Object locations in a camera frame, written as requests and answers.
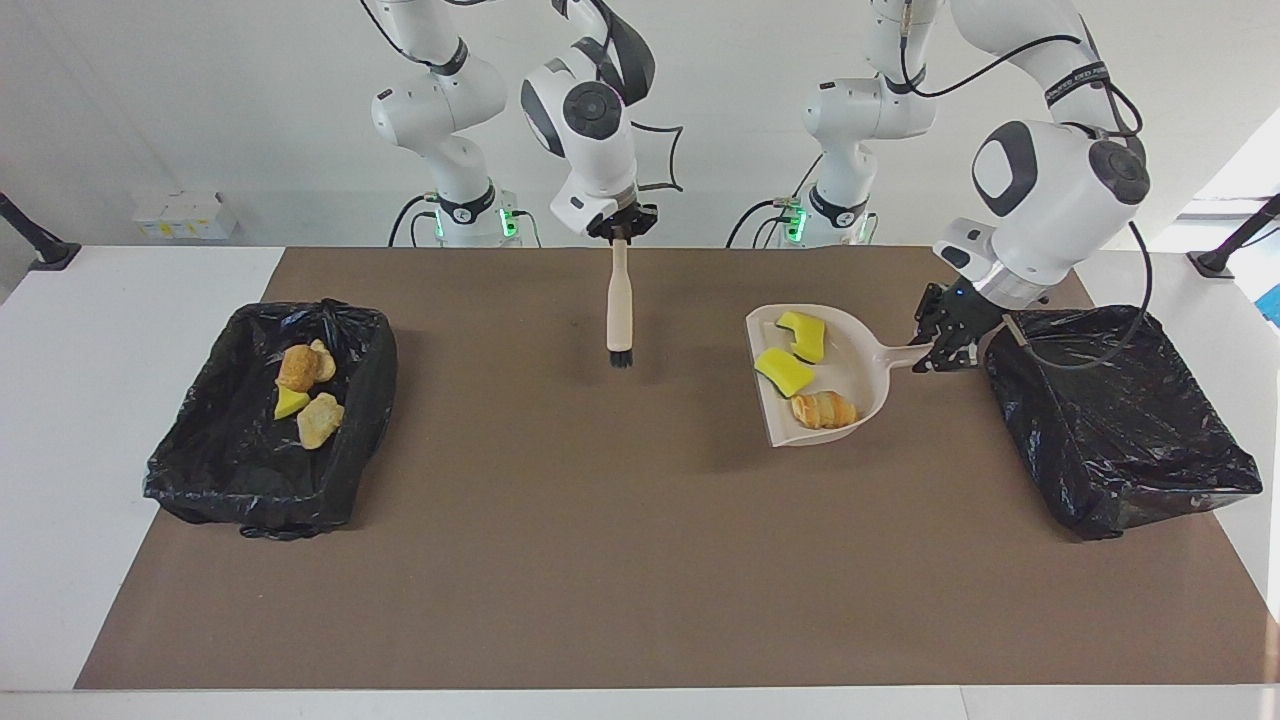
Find white wall socket boxes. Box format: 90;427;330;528
133;190;239;241

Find brown table mat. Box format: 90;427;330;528
75;247;1271;691

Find black camera stand base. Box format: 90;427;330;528
1187;193;1280;279
0;190;82;272

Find beige brush with black bristles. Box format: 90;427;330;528
606;238;635;369

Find black bag lined trash bin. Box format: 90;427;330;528
143;296;399;541
984;305;1264;542

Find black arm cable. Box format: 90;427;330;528
1000;220;1153;371
630;120;686;193

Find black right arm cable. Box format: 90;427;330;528
630;120;686;193

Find brown oval bun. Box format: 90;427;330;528
277;344;321;392

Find beige plastic dustpan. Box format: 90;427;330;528
745;304;936;448

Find black base cable bundle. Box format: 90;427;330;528
727;197;806;248

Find striped puff pastry bread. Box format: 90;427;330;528
297;392;345;450

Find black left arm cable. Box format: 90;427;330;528
1000;220;1153;371

